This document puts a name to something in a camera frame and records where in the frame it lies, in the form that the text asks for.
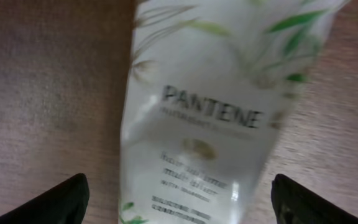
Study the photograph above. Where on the white cream tube gold cap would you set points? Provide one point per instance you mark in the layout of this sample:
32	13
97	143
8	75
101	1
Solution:
210	86

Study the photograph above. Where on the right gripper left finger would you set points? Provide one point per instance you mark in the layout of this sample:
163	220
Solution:
66	203

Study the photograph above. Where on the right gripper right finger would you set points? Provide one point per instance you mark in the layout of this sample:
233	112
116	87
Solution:
295	204

